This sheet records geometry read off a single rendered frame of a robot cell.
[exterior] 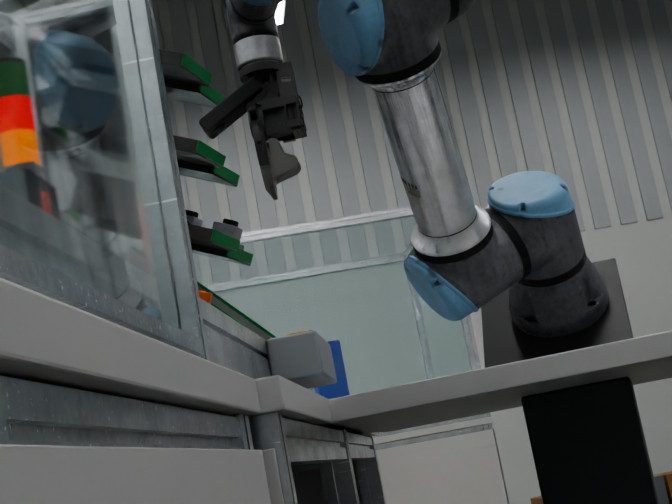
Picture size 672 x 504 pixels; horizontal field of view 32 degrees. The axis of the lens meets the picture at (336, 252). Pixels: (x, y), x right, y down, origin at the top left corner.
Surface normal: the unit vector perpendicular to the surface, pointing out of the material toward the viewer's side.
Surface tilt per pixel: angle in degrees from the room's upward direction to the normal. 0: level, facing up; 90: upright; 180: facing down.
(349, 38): 108
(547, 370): 90
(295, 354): 90
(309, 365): 90
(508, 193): 40
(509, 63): 90
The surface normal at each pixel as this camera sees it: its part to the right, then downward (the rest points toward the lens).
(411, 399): -0.26, -0.13
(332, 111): 0.08, -0.20
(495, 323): -0.31, -0.78
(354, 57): -0.85, 0.40
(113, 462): 0.98, -0.19
